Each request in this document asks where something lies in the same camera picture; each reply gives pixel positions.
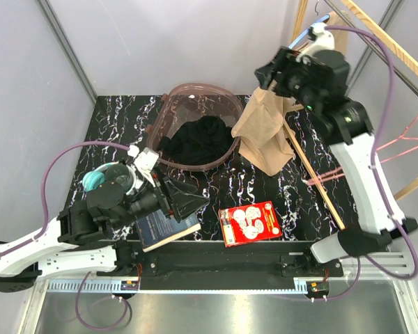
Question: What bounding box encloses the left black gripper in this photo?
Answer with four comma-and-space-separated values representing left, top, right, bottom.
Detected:
112, 165, 211, 230

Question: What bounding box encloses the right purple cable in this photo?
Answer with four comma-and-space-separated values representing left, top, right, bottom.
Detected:
274, 24, 418, 301

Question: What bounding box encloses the wooden clothes rack frame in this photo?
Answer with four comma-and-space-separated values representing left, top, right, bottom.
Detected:
284, 0, 418, 244

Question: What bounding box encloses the dark blue book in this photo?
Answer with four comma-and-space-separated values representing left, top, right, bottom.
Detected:
134, 210, 201, 253

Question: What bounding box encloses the metal hanging rail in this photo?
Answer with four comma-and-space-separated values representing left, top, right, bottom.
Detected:
324, 0, 418, 97

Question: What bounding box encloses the beige t shirt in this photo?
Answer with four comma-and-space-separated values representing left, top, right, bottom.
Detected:
231, 10, 349, 177

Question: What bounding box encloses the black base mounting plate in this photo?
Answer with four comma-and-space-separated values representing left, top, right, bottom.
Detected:
113, 240, 343, 293

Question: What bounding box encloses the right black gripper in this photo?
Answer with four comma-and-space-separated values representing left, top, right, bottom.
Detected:
254, 45, 321, 114

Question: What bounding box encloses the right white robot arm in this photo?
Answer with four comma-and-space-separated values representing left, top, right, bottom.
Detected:
255, 47, 418, 276

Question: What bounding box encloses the red printed package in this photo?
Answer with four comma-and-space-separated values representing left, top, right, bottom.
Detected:
218, 201, 283, 248

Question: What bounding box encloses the pink wire hanger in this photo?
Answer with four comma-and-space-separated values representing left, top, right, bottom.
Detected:
304, 106, 418, 185

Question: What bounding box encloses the black t shirt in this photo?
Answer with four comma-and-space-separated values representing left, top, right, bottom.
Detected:
157, 116, 233, 166

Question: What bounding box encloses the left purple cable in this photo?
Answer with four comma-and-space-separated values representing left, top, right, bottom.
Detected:
0, 141, 140, 330

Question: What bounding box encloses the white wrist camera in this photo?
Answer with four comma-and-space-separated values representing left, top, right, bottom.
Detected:
127, 145, 159, 187
297, 22, 335, 59

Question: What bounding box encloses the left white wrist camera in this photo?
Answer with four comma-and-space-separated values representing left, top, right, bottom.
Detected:
127, 145, 159, 187

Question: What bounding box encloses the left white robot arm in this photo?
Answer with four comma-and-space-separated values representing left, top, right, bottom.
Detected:
0, 177, 209, 293

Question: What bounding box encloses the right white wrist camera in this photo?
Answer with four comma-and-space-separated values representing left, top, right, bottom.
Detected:
297, 22, 335, 59

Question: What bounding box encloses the blue hanger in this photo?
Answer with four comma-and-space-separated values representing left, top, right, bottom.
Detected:
289, 1, 330, 49

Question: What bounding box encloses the purple cable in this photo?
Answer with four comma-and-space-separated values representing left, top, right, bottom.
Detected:
0, 141, 140, 330
274, 24, 418, 301

